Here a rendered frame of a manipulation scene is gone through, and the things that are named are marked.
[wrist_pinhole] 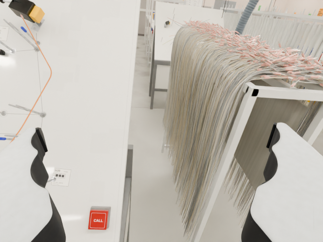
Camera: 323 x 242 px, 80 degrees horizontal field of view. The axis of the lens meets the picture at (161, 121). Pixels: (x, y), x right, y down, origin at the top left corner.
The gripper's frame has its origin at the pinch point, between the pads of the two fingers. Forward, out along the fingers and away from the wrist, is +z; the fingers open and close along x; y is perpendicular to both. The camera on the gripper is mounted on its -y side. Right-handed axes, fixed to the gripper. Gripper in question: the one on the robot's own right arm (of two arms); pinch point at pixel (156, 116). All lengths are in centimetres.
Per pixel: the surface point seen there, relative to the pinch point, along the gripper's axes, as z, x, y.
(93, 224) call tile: 21, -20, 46
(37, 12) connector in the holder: 52, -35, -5
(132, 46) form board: 58, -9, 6
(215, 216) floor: 99, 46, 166
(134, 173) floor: 144, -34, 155
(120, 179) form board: 31, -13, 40
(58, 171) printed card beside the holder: 31, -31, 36
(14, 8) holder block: 52, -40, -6
